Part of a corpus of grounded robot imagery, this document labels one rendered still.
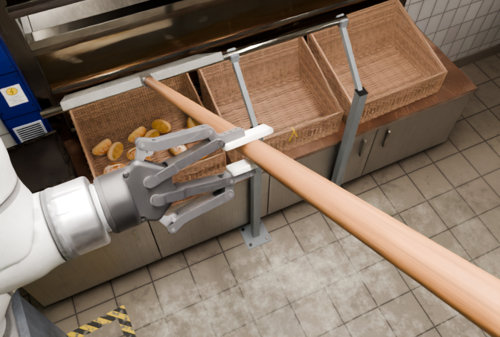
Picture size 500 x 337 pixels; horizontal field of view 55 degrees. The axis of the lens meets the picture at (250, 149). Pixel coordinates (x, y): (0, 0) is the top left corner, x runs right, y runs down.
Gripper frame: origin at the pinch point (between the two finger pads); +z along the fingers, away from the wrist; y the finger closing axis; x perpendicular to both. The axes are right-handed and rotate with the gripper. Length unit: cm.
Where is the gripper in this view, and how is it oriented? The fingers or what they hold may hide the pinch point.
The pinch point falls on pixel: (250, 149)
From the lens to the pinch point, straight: 63.9
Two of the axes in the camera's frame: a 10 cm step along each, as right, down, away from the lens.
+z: 9.0, -3.5, 2.5
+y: 2.6, 9.1, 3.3
